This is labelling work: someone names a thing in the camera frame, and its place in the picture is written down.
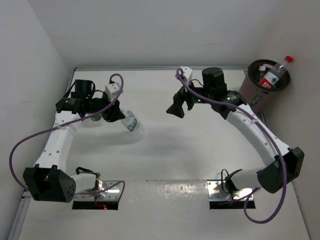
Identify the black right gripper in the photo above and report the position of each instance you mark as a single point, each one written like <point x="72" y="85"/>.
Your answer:
<point x="181" y="95"/>

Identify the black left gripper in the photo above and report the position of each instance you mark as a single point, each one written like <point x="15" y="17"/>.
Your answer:
<point x="113" y="112"/>

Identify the blue label clear bottle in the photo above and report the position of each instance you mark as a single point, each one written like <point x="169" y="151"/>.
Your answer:
<point x="133" y="125"/>

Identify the red cap labelled bottle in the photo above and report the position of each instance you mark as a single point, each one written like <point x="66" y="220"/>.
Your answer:
<point x="275" y="73"/>

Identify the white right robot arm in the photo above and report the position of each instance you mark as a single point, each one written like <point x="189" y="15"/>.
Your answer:
<point x="282" y="163"/>

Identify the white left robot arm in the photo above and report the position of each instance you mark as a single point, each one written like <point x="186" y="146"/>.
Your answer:
<point x="47" y="180"/>

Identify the brown bin black rim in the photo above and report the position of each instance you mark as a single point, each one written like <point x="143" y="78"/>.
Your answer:
<point x="257" y="96"/>

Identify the green label clear bottle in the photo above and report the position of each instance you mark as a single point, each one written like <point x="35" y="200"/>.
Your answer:
<point x="93" y="122"/>

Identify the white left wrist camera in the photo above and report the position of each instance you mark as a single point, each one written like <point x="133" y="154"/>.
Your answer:
<point x="111" y="90"/>

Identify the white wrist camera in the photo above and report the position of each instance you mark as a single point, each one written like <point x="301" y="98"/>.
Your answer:
<point x="187" y="74"/>
<point x="111" y="90"/>

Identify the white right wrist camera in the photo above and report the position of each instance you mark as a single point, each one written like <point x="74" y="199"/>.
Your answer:
<point x="187" y="74"/>

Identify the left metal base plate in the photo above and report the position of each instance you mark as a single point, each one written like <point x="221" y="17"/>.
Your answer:
<point x="107" y="191"/>

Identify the metal base plate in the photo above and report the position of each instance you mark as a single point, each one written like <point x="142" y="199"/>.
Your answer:
<point x="217" y="192"/>
<point x="107" y="191"/>

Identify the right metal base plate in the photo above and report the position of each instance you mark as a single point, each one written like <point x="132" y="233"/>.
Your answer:
<point x="217" y="192"/>

